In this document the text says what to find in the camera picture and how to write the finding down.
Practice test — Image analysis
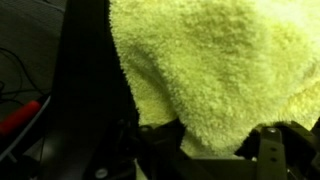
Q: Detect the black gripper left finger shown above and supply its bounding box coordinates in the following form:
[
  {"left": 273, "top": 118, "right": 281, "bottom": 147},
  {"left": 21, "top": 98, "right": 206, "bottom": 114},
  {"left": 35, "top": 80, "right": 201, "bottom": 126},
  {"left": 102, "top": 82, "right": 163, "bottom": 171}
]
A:
[{"left": 138, "top": 118, "right": 188, "bottom": 161}]

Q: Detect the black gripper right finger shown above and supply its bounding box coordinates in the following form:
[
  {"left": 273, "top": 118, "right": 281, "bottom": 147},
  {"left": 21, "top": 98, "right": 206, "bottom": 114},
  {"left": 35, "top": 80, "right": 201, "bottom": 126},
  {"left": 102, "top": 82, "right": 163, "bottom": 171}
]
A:
[{"left": 234, "top": 123, "right": 288, "bottom": 180}]

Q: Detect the black clamp orange handle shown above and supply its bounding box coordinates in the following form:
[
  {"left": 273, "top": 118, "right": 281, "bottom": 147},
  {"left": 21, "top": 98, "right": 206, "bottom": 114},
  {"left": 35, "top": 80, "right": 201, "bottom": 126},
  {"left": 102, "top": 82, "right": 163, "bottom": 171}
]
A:
[{"left": 0, "top": 99, "right": 43, "bottom": 136}]

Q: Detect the yellow microfibre cloth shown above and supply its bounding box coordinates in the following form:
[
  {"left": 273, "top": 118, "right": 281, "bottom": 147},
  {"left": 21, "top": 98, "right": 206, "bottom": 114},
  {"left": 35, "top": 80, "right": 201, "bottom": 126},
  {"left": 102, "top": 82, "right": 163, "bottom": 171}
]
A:
[{"left": 109, "top": 0, "right": 320, "bottom": 160}]

